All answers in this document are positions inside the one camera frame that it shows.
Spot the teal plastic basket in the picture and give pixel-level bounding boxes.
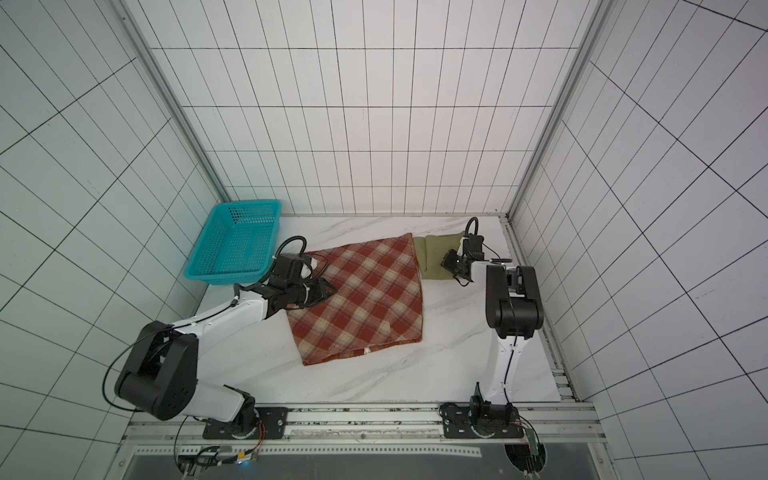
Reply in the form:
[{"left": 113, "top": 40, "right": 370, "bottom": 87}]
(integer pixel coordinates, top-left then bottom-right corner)
[{"left": 184, "top": 200, "right": 282, "bottom": 285}]

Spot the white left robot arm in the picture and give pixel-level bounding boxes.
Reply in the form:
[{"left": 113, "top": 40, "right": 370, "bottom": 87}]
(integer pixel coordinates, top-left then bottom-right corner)
[{"left": 114, "top": 235, "right": 337, "bottom": 435}]

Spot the red plaid skirt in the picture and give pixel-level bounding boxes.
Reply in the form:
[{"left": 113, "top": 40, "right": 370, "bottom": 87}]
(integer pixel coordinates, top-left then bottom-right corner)
[{"left": 287, "top": 233, "right": 424, "bottom": 366}]

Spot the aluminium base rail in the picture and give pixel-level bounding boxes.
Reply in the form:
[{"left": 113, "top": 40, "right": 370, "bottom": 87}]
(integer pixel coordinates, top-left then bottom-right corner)
[{"left": 116, "top": 402, "right": 607, "bottom": 466}]

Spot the electronics board with wires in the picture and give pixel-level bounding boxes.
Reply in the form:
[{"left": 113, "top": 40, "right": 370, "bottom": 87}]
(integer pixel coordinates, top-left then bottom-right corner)
[{"left": 172, "top": 420, "right": 267, "bottom": 479}]

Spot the olive green skirt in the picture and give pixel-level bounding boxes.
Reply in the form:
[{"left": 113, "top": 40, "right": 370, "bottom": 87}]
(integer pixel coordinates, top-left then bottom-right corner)
[{"left": 413, "top": 233, "right": 462, "bottom": 281}]

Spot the aluminium corner post left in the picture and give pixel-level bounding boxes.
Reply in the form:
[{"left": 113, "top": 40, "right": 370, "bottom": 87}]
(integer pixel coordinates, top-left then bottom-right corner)
[{"left": 107, "top": 0, "right": 231, "bottom": 202}]

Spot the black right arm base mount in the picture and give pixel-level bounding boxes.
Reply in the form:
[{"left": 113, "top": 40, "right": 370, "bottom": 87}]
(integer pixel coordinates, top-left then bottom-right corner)
[{"left": 438, "top": 383, "right": 525, "bottom": 440}]

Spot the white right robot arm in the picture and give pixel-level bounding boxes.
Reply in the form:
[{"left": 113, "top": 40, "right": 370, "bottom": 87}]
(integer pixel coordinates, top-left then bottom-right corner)
[{"left": 441, "top": 217, "right": 544, "bottom": 405}]

